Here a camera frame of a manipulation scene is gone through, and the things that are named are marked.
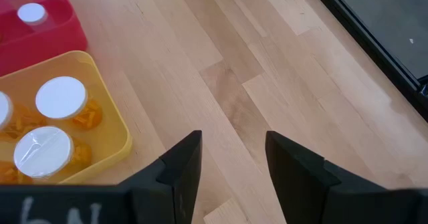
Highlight red plastic bin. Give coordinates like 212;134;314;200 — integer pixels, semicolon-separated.
0;0;89;78

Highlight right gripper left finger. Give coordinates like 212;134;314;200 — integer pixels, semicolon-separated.
118;130;203;224

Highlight black aluminium table frame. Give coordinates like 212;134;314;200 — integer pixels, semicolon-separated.
306;0;428;123

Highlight yellow plastic bin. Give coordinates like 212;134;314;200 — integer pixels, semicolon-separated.
0;49;134;185

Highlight orange pill bottle white cap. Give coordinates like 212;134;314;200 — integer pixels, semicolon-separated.
35;76;104;132
0;159;33;185
0;90;48;143

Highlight orange bottle with taped cap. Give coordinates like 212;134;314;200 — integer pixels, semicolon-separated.
13;126;93;180

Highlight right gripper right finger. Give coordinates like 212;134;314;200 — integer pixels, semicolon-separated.
265;131;385;224

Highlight small pink pill bottle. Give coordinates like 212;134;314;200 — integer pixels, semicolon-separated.
16;2;60;34

